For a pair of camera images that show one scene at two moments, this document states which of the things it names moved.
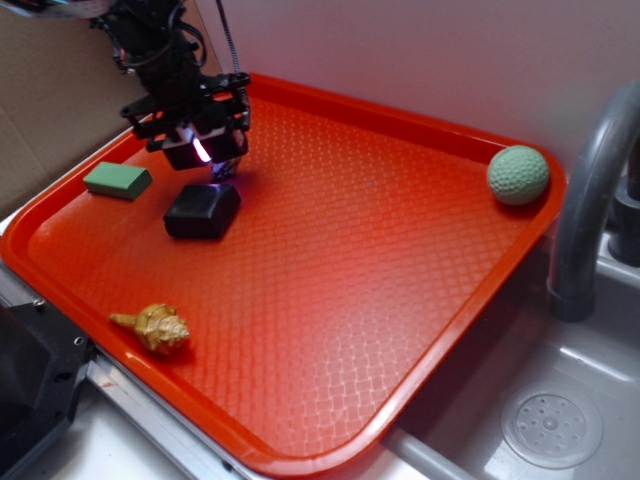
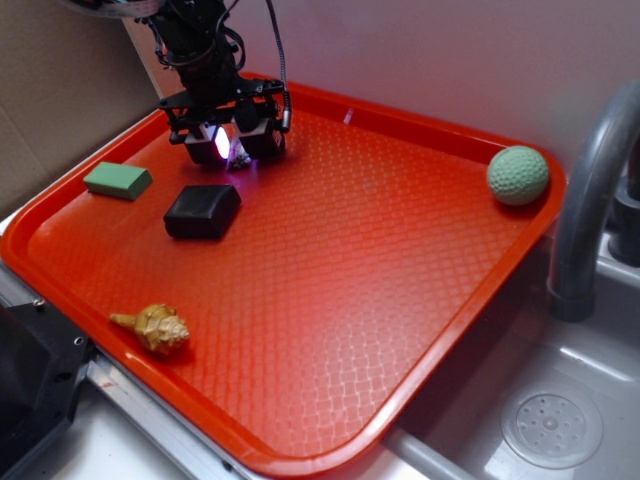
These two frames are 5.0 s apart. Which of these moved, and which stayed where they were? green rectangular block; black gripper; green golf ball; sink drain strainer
Moved: black gripper
Stayed: green golf ball; sink drain strainer; green rectangular block
